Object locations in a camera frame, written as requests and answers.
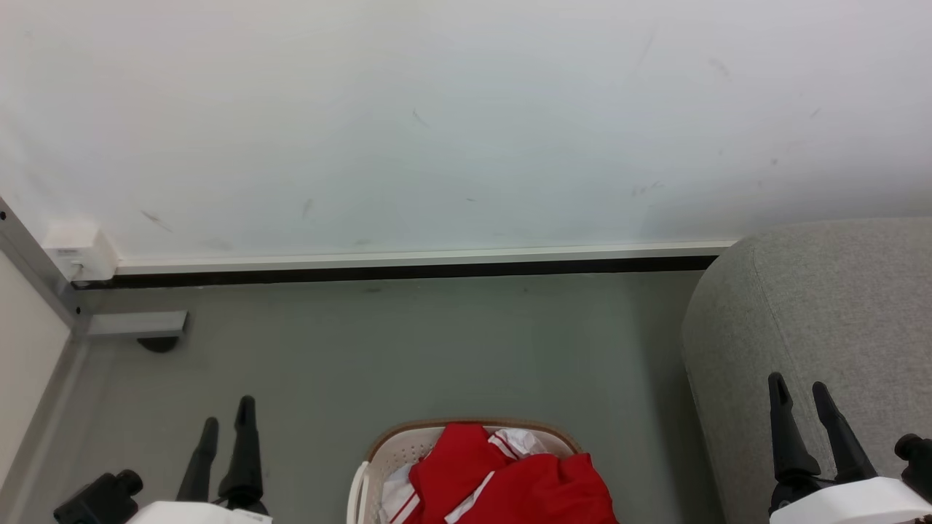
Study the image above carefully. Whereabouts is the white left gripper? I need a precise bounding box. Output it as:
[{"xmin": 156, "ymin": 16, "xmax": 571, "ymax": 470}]
[{"xmin": 127, "ymin": 395, "xmax": 274, "ymax": 524}]

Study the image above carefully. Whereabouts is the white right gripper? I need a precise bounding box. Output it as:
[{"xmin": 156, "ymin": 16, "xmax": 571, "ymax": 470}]
[{"xmin": 767, "ymin": 373, "xmax": 932, "ymax": 524}]

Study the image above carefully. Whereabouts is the red and white garment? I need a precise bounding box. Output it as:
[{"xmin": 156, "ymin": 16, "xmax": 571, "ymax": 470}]
[{"xmin": 386, "ymin": 422, "xmax": 620, "ymax": 524}]

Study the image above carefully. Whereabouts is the grey fabric sofa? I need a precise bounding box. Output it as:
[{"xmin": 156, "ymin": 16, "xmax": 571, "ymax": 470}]
[{"xmin": 681, "ymin": 217, "xmax": 932, "ymax": 524}]

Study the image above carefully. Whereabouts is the white perforated laundry basket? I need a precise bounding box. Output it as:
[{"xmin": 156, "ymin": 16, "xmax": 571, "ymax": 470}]
[{"xmin": 347, "ymin": 418, "xmax": 583, "ymax": 524}]

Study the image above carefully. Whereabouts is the beige partition panel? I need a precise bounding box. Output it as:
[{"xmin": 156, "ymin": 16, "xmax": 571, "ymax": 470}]
[{"xmin": 0, "ymin": 251, "xmax": 71, "ymax": 485}]

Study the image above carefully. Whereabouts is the white and black baseboard strip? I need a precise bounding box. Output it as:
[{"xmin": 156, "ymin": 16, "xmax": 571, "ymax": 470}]
[{"xmin": 73, "ymin": 239, "xmax": 740, "ymax": 290}]

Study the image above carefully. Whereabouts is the white wall box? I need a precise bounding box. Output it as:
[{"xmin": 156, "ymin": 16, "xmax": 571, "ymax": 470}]
[{"xmin": 42, "ymin": 222, "xmax": 119, "ymax": 283}]

